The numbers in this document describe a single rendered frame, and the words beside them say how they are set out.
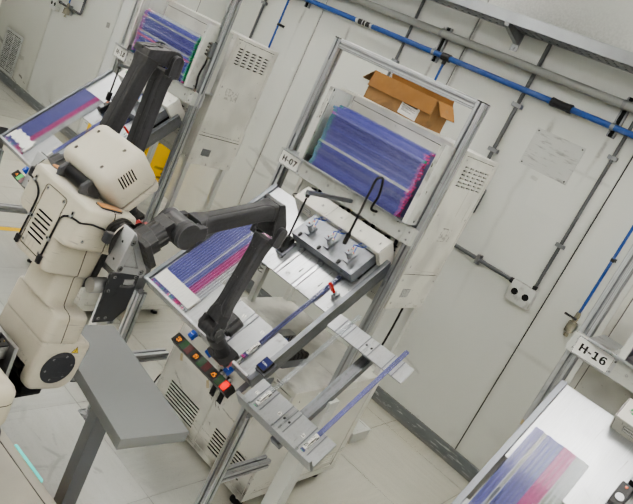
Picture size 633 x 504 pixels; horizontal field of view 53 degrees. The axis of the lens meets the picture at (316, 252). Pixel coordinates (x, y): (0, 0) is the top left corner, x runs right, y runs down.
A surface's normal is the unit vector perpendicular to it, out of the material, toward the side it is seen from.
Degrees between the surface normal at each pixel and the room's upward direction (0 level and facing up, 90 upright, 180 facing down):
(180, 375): 90
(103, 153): 48
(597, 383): 90
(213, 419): 90
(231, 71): 90
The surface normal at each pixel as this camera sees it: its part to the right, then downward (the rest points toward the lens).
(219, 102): 0.68, 0.50
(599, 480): -0.12, -0.65
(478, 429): -0.61, -0.05
